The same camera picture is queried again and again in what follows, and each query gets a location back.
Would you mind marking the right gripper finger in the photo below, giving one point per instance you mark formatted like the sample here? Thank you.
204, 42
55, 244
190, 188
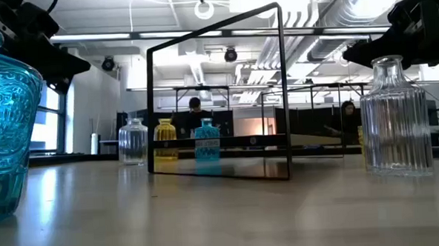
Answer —
375, 44
361, 56

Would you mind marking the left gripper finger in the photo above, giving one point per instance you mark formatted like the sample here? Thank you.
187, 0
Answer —
59, 76
60, 57

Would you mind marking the blue emblem-embossed glass vase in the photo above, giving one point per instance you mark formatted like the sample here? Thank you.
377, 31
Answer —
8, 121

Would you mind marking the clear ribbed glass bottle vase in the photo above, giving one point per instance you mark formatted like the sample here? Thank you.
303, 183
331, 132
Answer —
396, 130

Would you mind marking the yellow glass vase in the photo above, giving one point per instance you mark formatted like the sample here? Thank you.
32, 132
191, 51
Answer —
165, 131
360, 139

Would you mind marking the blue diamond-pattern glass vase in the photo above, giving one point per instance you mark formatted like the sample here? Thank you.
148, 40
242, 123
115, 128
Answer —
207, 131

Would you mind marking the long ceiling light bar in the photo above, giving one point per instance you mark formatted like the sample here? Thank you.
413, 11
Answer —
89, 37

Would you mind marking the black ceiling spotlight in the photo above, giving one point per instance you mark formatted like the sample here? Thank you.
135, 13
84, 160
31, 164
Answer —
108, 64
230, 54

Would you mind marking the person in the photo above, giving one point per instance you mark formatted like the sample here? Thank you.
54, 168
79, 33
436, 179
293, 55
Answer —
195, 114
349, 111

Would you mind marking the large window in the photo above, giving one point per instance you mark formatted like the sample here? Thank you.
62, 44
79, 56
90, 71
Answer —
41, 130

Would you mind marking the white cylinder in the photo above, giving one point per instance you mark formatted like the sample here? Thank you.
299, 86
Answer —
94, 143

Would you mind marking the black computer monitor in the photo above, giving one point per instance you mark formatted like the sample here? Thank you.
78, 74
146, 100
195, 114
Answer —
434, 111

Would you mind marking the silver ventilation duct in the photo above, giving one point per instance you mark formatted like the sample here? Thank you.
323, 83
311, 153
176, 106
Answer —
348, 10

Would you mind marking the black metal table frame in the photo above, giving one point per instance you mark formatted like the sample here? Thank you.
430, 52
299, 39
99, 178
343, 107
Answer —
76, 158

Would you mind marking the wooden shelf with black frame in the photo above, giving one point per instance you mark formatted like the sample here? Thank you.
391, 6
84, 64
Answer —
285, 98

